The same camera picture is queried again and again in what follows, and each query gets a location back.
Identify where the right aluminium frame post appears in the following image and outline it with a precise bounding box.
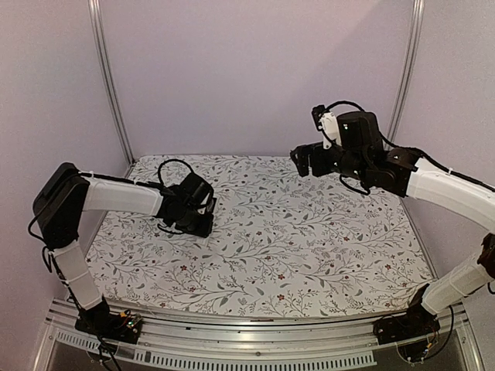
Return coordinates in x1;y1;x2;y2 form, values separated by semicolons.
387;0;425;141

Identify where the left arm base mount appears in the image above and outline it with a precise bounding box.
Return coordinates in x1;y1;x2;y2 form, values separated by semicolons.
75;301;142;344

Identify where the front aluminium rail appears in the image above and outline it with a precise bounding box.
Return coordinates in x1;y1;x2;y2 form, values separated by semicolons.
33;299;487;370

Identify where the camera cable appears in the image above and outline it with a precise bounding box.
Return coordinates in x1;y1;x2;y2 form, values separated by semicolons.
324;100;367;115
156;158;196;190

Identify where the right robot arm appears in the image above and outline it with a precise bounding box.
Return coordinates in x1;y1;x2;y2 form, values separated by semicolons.
290;106;494;337

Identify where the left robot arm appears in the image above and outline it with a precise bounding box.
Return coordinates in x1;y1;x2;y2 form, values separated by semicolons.
28;162;217;335

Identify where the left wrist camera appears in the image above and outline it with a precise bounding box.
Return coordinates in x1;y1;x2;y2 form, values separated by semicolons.
192;182;217;214

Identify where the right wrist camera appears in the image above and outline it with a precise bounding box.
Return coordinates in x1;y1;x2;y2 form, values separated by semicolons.
312;104;341;150

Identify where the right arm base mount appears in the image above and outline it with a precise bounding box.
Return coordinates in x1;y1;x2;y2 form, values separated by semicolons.
373;284;440;345

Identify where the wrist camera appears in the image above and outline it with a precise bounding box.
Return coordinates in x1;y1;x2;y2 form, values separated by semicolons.
192;182;217;214
312;104;341;150

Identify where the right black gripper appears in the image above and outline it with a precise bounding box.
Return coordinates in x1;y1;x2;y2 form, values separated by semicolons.
291;141;367;182

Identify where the floral patterned table mat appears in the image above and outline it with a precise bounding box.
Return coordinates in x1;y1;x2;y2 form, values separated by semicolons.
86;155;433;317

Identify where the right camera cable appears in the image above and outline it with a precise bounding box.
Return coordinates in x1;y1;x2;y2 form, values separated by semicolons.
324;100;367;115

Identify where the left camera cable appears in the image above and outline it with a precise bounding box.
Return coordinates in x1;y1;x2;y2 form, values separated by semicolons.
156;158;196;190

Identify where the aluminium frame post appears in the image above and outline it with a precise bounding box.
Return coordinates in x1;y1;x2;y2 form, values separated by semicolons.
387;0;425;141
87;0;135;166

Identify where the left aluminium frame post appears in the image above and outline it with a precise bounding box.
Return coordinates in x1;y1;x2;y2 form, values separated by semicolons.
87;0;135;166

